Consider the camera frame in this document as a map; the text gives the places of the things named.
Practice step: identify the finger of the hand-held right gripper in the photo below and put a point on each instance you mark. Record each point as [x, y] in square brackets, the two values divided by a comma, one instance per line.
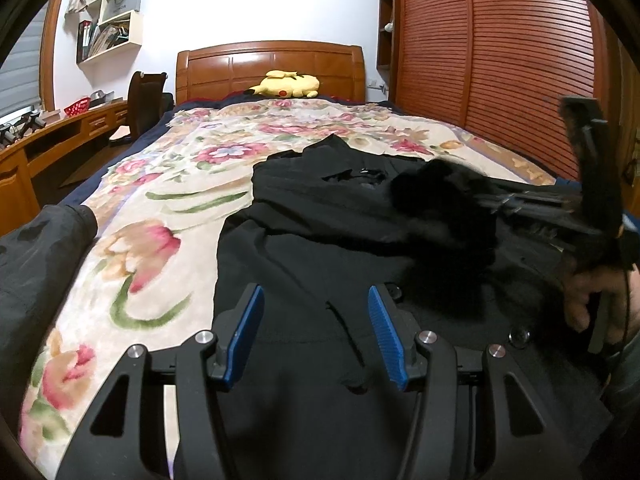
[540, 212]

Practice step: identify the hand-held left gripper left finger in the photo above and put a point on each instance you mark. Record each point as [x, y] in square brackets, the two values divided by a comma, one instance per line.
[247, 330]

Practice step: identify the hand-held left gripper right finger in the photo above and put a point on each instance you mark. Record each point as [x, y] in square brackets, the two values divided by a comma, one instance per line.
[387, 340]

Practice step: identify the black coat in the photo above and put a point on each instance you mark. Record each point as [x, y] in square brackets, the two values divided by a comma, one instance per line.
[310, 240]

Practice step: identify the person's right forearm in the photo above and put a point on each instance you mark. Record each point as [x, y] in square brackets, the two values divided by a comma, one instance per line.
[625, 375]

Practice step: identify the person's right hand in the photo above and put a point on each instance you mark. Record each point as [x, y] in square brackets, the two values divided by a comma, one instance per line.
[577, 295]

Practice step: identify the wooden louvered wardrobe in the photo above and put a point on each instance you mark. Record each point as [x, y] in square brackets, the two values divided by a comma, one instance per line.
[500, 50]

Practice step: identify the floral blanket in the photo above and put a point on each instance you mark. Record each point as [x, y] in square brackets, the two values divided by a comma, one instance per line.
[165, 170]

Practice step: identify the dark grey jacket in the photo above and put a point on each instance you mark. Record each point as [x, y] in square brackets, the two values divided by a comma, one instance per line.
[40, 270]

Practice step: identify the dark brown chair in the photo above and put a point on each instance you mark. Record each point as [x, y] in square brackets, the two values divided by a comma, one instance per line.
[145, 105]

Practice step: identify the yellow plush toy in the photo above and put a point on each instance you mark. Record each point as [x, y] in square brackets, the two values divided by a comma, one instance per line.
[287, 85]

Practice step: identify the wooden bed headboard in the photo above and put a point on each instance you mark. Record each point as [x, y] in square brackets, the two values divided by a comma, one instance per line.
[250, 62]

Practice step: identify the wooden desk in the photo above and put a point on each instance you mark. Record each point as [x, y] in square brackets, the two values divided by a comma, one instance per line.
[55, 135]

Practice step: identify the red basket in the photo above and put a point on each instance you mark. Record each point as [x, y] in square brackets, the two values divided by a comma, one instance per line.
[77, 108]

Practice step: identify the black metal device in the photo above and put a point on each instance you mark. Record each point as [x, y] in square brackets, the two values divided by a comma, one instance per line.
[20, 130]

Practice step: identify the row of books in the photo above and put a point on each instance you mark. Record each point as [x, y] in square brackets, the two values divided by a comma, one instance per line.
[102, 37]

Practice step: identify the grey window blind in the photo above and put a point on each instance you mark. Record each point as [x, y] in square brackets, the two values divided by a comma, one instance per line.
[20, 75]

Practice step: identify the grey paper bag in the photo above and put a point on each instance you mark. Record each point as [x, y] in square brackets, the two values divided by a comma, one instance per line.
[120, 4]

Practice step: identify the white wall shelf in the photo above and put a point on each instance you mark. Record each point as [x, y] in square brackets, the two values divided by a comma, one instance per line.
[131, 35]

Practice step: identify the wooden window frame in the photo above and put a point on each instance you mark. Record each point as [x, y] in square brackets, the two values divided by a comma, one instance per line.
[50, 50]

